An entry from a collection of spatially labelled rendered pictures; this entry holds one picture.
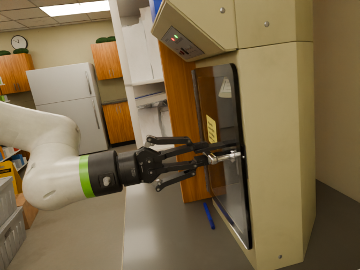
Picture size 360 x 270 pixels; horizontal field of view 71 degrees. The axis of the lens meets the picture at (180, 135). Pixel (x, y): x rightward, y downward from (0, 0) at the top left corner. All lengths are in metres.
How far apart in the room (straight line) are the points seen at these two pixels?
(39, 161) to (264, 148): 0.45
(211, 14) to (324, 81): 0.60
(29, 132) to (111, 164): 0.19
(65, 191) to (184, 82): 0.48
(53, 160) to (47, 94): 5.00
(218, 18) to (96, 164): 0.36
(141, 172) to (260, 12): 0.39
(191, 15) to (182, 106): 0.42
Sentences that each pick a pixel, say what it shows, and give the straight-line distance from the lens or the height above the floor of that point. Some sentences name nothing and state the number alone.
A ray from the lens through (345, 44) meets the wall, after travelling 0.92.
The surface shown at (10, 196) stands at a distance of 2.92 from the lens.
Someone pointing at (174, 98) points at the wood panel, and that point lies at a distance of 0.82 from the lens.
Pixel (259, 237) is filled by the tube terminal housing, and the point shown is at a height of 1.03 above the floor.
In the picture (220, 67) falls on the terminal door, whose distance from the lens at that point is 0.54.
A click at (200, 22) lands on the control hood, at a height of 1.46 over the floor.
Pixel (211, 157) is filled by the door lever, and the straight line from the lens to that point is 0.53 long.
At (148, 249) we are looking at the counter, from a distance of 0.76.
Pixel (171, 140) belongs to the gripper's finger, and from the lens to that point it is 0.55.
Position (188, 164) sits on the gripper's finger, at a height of 1.19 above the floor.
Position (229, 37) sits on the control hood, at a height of 1.43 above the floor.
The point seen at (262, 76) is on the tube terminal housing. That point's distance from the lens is 0.49.
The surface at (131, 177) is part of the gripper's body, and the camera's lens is 0.55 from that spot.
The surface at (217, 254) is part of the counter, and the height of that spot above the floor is 0.94.
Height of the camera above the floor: 1.39
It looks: 14 degrees down
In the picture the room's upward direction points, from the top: 9 degrees counter-clockwise
